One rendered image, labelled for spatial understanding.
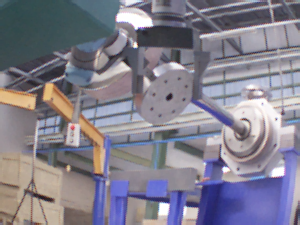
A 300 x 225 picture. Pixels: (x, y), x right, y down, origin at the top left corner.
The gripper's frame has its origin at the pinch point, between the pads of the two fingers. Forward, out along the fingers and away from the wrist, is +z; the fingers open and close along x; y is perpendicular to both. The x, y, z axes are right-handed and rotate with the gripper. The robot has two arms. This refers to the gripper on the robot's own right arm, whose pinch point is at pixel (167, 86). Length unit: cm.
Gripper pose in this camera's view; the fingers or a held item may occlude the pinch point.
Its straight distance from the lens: 86.6
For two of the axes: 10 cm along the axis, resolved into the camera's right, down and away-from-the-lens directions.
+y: -4.5, 0.8, -8.9
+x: 8.9, 1.0, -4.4
